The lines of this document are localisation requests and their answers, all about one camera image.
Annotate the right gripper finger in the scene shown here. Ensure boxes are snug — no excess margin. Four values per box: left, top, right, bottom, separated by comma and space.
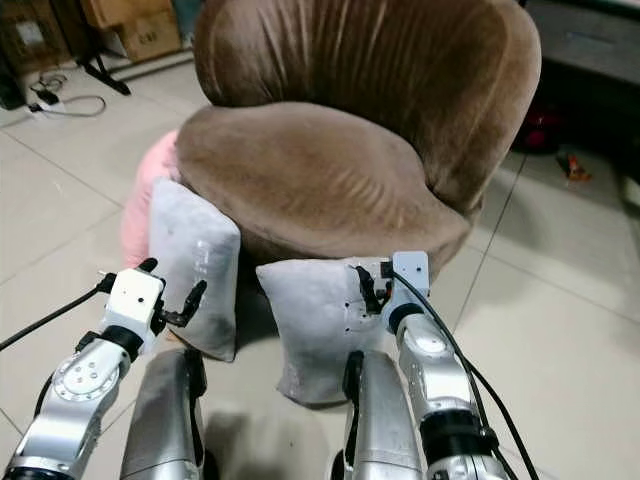
356, 265, 383, 314

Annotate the grey square pillow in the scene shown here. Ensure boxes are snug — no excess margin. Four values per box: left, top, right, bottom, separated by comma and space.
255, 255, 403, 407
148, 178, 243, 362

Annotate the pink pillow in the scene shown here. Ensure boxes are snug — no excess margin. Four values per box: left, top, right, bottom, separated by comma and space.
120, 130, 182, 267

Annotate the brown velvet sofa chair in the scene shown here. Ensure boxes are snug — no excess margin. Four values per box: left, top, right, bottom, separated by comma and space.
175, 0, 543, 278

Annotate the silver left robot leg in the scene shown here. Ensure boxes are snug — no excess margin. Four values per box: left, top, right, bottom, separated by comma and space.
120, 348, 207, 480

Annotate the silver robot leg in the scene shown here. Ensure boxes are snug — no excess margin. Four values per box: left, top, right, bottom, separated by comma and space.
120, 348, 207, 480
332, 350, 423, 480

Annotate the silver right robot leg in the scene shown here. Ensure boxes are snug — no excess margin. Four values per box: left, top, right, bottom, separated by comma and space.
332, 350, 423, 480

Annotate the white power strip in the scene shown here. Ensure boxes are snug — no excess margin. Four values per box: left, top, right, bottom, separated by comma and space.
30, 87, 64, 110

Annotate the black table leg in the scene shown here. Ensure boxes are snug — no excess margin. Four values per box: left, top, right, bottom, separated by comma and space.
78, 50, 134, 97

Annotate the red object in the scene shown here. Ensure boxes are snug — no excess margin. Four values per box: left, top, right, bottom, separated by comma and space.
514, 104, 567, 154

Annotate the small orange object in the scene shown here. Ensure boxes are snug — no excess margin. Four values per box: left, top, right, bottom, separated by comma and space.
564, 154, 594, 184

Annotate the light brown cardboard box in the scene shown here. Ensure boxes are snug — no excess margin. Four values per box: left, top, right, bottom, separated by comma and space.
80, 0, 184, 64

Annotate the dark labelled cardboard box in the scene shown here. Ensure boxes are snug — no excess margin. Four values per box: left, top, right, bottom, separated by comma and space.
0, 0, 75, 75

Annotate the dark low cabinet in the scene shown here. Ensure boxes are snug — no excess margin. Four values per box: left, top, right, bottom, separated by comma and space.
523, 0, 640, 163

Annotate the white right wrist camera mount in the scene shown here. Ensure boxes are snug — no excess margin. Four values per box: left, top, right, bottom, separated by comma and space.
380, 250, 432, 312

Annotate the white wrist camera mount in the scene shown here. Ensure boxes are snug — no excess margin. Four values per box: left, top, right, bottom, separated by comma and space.
380, 250, 432, 312
105, 268, 167, 337

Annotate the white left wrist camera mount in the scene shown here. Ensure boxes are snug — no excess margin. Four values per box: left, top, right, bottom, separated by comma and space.
105, 268, 167, 337

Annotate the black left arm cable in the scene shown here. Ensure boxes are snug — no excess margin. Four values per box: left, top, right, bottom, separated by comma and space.
0, 280, 113, 352

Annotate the white power cable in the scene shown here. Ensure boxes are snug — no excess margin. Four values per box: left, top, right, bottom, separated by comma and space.
40, 93, 109, 119

